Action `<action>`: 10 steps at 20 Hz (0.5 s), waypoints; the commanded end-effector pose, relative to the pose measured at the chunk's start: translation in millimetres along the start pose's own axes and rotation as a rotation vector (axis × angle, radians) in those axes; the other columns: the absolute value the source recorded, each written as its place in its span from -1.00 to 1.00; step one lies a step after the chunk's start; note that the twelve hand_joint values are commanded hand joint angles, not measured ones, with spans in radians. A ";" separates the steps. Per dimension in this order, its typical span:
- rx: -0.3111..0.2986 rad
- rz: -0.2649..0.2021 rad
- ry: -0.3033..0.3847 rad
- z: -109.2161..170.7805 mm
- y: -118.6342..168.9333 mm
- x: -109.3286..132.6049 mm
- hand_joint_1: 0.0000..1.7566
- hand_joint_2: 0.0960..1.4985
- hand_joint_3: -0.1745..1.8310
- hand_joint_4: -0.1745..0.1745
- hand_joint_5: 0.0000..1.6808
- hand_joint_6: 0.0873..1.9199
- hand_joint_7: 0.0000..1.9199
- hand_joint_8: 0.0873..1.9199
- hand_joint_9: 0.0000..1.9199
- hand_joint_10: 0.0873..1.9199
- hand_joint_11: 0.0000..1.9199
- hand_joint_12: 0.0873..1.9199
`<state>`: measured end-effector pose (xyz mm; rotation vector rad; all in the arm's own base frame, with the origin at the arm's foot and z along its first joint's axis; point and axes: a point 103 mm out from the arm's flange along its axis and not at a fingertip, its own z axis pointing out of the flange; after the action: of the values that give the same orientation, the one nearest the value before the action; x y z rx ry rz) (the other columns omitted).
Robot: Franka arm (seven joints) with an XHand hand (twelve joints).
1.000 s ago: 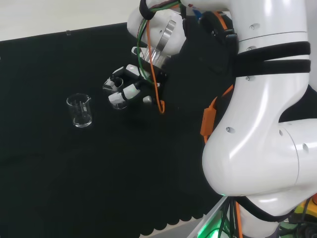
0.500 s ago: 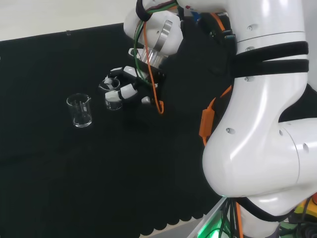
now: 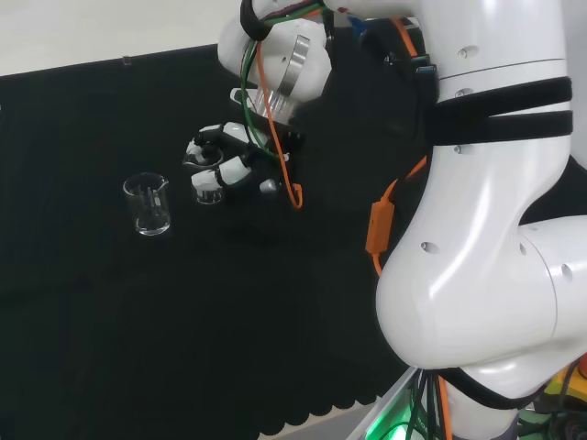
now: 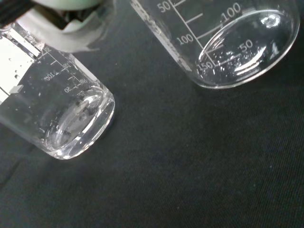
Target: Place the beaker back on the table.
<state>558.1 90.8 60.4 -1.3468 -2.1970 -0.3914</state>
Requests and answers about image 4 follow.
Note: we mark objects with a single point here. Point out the black bench cloth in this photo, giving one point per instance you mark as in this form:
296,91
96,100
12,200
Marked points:
190,154

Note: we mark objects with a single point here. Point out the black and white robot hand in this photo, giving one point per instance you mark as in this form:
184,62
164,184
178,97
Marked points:
78,33

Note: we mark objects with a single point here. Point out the clear glass 200 mL beaker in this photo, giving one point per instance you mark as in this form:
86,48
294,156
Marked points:
59,114

